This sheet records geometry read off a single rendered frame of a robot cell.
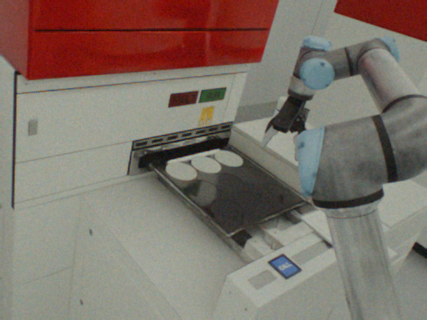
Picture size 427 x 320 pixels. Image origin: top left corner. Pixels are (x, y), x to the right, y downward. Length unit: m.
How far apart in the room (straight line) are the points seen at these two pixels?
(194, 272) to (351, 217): 0.50
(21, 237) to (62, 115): 0.40
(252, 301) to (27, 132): 0.66
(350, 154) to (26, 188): 0.83
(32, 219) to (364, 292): 0.87
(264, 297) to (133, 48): 0.66
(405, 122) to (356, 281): 0.28
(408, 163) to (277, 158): 0.79
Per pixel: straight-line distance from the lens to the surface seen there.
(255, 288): 0.96
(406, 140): 0.75
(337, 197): 0.75
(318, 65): 1.08
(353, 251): 0.80
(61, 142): 1.18
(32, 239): 1.35
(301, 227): 1.32
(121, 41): 1.07
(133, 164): 1.35
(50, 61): 1.00
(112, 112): 1.21
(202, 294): 1.10
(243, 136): 1.57
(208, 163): 1.43
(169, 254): 1.16
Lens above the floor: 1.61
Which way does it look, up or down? 27 degrees down
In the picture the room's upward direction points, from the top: 11 degrees clockwise
